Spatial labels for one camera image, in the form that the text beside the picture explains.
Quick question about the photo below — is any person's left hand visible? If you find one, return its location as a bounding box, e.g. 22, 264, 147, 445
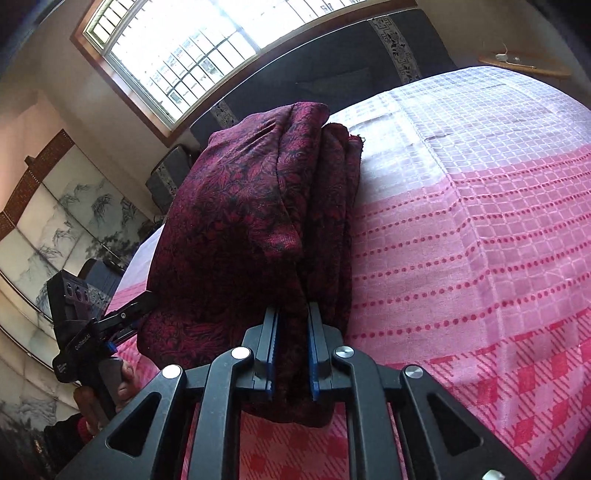
74, 362, 137, 438

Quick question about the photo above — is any dark headboard with patterned strips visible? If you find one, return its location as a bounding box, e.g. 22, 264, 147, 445
189, 7, 455, 148

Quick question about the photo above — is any landscape painted wall panel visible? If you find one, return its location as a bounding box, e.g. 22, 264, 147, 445
0, 129, 155, 370

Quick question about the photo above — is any wooden side table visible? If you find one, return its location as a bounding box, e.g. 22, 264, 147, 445
478, 51, 573, 83

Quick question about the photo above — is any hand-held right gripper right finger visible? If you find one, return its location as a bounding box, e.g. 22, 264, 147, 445
307, 301, 539, 480

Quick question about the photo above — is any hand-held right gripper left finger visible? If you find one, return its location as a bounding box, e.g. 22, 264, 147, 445
55, 307, 280, 480

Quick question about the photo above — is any large grid window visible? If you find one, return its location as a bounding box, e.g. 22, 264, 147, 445
69, 0, 419, 148

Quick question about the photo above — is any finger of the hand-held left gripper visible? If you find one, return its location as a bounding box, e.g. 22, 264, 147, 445
98, 291, 160, 346

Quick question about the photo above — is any dark upholstered chair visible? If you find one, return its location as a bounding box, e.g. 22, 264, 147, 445
145, 144, 204, 217
79, 257, 126, 308

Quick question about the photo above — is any dark red patterned garment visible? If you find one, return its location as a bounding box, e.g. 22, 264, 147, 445
136, 102, 363, 428

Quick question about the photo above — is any pink checked bedsheet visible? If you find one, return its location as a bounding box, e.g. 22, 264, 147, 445
108, 66, 591, 480

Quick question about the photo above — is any person's left forearm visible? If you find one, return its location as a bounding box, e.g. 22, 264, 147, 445
44, 413, 95, 464

